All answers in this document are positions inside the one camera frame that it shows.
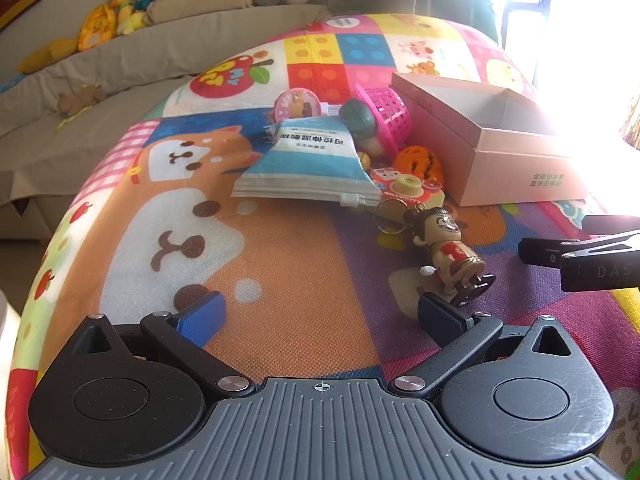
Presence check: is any orange striped toy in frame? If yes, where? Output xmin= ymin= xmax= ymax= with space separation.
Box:
xmin=392 ymin=146 xmax=445 ymax=196

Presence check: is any pink cardboard box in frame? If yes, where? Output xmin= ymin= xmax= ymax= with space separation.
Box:
xmin=390 ymin=72 xmax=590 ymax=207

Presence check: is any blue and white packet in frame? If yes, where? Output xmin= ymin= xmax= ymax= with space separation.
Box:
xmin=231 ymin=116 xmax=382 ymax=207

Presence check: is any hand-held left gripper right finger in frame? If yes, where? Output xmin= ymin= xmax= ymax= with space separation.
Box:
xmin=391 ymin=292 xmax=583 ymax=401

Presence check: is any yellow duck plush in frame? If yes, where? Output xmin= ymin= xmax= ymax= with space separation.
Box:
xmin=77 ymin=0 xmax=132 ymax=51

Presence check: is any beige covered sofa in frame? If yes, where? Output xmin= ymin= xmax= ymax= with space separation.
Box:
xmin=0 ymin=0 xmax=421 ymax=241

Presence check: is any round pink toy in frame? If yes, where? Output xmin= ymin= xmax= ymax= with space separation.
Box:
xmin=275 ymin=87 xmax=321 ymax=122

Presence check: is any wind-up doll keychain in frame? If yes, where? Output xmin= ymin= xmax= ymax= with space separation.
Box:
xmin=375 ymin=199 xmax=497 ymax=308

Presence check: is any yellow cushion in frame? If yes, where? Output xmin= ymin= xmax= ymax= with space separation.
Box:
xmin=17 ymin=37 xmax=78 ymax=73

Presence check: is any small brown plush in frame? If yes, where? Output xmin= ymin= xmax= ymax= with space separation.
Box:
xmin=57 ymin=85 xmax=106 ymax=116

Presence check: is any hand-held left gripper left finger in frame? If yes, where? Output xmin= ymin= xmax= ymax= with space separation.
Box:
xmin=55 ymin=291 xmax=253 ymax=400

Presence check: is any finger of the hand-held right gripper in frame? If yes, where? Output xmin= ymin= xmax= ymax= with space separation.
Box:
xmin=517 ymin=230 xmax=640 ymax=267
xmin=581 ymin=214 xmax=640 ymax=237

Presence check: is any grey green round toy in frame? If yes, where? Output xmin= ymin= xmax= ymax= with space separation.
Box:
xmin=339 ymin=99 xmax=388 ymax=156

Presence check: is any pink plastic basket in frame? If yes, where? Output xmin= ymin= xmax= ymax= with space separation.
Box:
xmin=356 ymin=86 xmax=413 ymax=153

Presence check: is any green printed curtain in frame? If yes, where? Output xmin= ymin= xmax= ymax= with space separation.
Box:
xmin=472 ymin=0 xmax=507 ymax=43

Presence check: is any red toy camera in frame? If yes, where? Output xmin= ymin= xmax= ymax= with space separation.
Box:
xmin=371 ymin=167 xmax=446 ymax=208

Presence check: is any colourful printed play mat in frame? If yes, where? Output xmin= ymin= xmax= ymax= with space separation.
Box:
xmin=5 ymin=12 xmax=640 ymax=480

